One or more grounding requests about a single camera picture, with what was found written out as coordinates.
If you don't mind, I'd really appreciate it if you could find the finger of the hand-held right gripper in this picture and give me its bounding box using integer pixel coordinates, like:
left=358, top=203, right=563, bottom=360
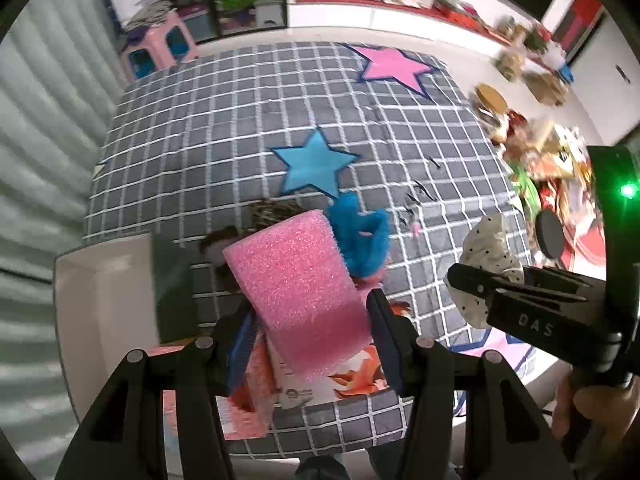
left=522, top=265, right=598, bottom=290
left=446, top=262, right=588, bottom=311

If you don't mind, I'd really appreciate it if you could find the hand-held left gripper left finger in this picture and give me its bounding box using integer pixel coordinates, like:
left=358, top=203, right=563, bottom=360
left=55, top=302, right=261, bottom=480

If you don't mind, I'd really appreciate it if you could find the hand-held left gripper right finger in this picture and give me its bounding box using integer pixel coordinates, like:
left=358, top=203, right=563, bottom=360
left=366, top=289, right=576, bottom=480

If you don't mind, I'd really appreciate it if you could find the white polka dot cloth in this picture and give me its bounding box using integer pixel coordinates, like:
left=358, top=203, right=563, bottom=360
left=457, top=212, right=526, bottom=328

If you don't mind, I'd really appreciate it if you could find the pink foam sponge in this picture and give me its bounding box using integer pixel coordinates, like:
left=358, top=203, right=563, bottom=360
left=222, top=209, right=373, bottom=381

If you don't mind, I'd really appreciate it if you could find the blue fuzzy cloth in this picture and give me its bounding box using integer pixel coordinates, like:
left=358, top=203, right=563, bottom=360
left=327, top=192, right=392, bottom=278

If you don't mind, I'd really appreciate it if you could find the brown and pink knit hat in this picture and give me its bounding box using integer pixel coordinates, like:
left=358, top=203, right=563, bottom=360
left=199, top=226, right=251, bottom=293

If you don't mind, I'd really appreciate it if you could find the leopard print scrunchie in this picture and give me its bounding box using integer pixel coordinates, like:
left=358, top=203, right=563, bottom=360
left=245, top=197, right=301, bottom=233

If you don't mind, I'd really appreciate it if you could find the white storage box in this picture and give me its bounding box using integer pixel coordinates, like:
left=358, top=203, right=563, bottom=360
left=52, top=232, right=198, bottom=428

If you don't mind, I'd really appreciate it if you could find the person's right hand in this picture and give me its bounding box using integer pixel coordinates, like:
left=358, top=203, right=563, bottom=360
left=552, top=375, right=640, bottom=466

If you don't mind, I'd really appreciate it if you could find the fox print flat box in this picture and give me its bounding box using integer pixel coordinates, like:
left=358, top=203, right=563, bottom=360
left=267, top=300, right=416, bottom=408

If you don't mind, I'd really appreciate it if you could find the pile of colourful toys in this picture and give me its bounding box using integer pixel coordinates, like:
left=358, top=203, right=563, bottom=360
left=475, top=110, right=606, bottom=271

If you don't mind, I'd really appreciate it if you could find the round wooden stool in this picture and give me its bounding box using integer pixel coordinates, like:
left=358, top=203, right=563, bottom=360
left=475, top=84, right=511, bottom=117

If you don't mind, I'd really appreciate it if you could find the grey checked star blanket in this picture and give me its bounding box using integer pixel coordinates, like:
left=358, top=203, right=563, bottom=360
left=82, top=42, right=538, bottom=461

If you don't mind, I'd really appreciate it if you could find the white low ledge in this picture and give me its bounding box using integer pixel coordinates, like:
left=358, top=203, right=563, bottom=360
left=287, top=0, right=501, bottom=48

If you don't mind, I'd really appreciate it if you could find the pink plastic stool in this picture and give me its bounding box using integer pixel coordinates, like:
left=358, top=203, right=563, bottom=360
left=120, top=12, right=198, bottom=81

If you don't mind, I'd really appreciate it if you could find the stack of papers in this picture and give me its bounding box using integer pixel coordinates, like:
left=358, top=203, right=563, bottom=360
left=125, top=0, right=173, bottom=31

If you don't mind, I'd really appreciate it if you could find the red and black wall picture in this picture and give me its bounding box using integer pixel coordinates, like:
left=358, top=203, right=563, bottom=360
left=545, top=0, right=607, bottom=61

